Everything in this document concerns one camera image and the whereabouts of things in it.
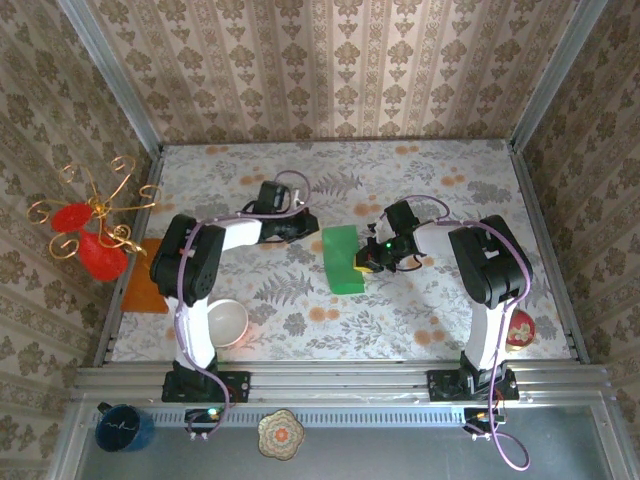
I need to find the grey sheet metal tray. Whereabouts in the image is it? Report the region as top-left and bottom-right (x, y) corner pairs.
(49, 402), (631, 480)

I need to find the floral patterned table cover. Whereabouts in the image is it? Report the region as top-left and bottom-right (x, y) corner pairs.
(110, 139), (574, 364)

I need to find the white bowl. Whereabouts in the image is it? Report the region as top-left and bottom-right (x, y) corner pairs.
(207, 298), (250, 349)

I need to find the red patterned bowl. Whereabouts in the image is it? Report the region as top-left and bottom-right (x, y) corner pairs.
(505, 308), (536, 350)

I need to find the red vase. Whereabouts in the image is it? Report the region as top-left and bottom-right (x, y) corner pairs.
(49, 203), (130, 283)

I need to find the flower-shaped patterned dish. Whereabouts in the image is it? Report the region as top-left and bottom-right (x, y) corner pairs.
(257, 408), (307, 460)

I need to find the dark blue mug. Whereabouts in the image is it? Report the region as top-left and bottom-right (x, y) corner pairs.
(94, 402), (156, 454)

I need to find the long aluminium mounting rail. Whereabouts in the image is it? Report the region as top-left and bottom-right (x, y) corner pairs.
(72, 362), (614, 407)

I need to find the aluminium side rail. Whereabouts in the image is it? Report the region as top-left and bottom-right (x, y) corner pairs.
(507, 142), (591, 365)
(92, 144), (166, 366)

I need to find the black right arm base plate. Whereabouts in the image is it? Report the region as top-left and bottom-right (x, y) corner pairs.
(427, 369), (520, 403)

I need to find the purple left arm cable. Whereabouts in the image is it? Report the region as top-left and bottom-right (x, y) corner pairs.
(172, 169), (312, 441)

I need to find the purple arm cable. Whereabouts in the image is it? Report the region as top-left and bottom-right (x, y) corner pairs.
(379, 193), (534, 472)
(172, 169), (312, 441)

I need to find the grey slotted cable duct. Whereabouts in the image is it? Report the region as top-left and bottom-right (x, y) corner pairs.
(97, 405), (501, 427)

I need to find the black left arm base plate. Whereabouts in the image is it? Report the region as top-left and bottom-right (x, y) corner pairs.
(160, 370), (252, 404)

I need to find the gold curly wire ornament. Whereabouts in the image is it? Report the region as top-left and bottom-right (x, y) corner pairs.
(27, 154), (162, 260)

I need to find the aluminium corner post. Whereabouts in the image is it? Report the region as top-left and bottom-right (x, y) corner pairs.
(509, 0), (601, 149)
(57, 0), (166, 151)

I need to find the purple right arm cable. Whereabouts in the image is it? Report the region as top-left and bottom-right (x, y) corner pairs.
(379, 193), (534, 472)

